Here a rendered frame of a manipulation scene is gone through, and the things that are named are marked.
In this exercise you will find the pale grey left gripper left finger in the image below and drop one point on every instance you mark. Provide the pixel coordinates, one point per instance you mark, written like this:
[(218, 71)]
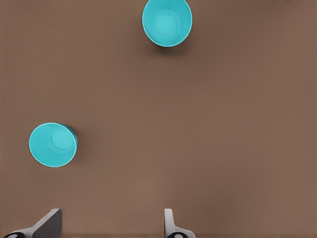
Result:
[(47, 226)]

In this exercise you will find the turquoise blue bowl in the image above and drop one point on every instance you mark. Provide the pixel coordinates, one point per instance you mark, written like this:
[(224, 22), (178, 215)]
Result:
[(166, 22), (52, 145)]

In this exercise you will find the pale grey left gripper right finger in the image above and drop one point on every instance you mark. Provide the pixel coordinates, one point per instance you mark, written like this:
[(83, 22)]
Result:
[(169, 223)]

